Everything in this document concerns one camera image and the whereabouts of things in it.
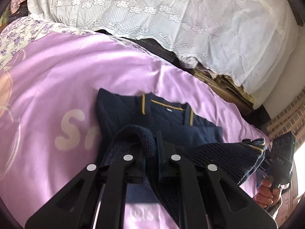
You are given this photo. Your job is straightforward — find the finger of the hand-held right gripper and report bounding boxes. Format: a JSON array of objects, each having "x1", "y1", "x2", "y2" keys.
[{"x1": 258, "y1": 156, "x2": 274, "y2": 174}]

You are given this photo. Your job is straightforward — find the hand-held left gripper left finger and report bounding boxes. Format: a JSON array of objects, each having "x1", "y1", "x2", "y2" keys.
[{"x1": 25, "y1": 148, "x2": 147, "y2": 229}]

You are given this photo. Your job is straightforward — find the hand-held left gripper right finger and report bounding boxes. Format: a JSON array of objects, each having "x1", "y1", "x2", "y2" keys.
[{"x1": 156, "y1": 131, "x2": 278, "y2": 229}]

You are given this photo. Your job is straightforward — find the navy knit cardigan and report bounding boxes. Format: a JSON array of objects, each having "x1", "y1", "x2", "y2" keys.
[{"x1": 95, "y1": 88, "x2": 267, "y2": 225}]

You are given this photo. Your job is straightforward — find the person's right hand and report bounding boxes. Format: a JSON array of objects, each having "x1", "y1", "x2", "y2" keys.
[{"x1": 254, "y1": 178, "x2": 283, "y2": 206}]

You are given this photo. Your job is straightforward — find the woven mat stack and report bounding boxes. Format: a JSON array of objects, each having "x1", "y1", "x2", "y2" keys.
[{"x1": 191, "y1": 68, "x2": 255, "y2": 111}]

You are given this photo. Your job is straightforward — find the dark cloth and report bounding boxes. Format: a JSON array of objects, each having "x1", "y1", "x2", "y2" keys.
[{"x1": 96, "y1": 29, "x2": 198, "y2": 71}]

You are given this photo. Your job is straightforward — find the pink bed sheet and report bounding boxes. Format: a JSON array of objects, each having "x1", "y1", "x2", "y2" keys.
[{"x1": 0, "y1": 30, "x2": 272, "y2": 229}]

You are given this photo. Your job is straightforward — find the white lace cloth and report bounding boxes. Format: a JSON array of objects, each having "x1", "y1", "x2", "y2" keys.
[{"x1": 26, "y1": 0, "x2": 301, "y2": 109}]

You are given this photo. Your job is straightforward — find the purple floral bed sheet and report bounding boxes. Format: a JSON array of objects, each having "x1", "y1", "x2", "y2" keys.
[{"x1": 0, "y1": 17, "x2": 96, "y2": 65}]

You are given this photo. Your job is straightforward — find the dark patterned fabric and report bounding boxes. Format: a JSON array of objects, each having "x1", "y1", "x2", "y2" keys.
[{"x1": 7, "y1": 2, "x2": 30, "y2": 19}]

